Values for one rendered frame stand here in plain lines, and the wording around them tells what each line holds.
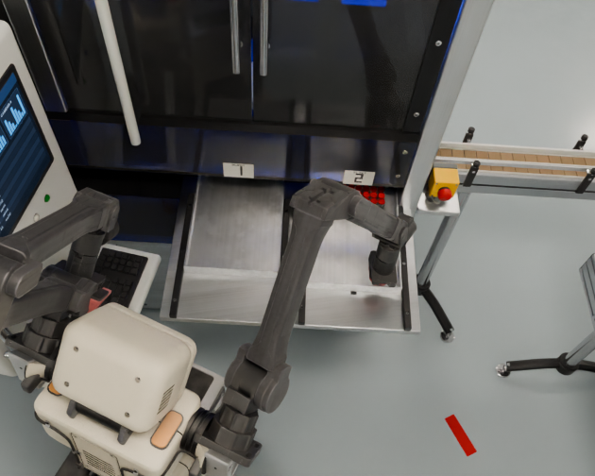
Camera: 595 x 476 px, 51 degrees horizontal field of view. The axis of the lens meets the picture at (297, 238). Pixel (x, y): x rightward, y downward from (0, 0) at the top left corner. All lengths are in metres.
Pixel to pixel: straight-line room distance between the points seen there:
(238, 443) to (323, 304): 0.60
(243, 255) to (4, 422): 1.28
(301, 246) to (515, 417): 1.74
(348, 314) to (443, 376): 1.03
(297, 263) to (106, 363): 0.37
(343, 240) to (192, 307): 0.47
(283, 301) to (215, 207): 0.78
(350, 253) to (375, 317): 0.21
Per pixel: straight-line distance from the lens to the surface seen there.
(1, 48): 1.42
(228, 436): 1.20
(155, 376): 1.09
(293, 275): 1.11
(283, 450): 2.46
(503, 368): 2.70
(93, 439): 1.23
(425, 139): 1.66
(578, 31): 4.31
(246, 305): 1.68
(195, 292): 1.71
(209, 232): 1.80
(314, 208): 1.07
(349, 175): 1.75
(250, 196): 1.87
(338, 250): 1.78
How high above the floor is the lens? 2.39
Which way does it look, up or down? 57 degrees down
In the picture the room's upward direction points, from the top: 6 degrees clockwise
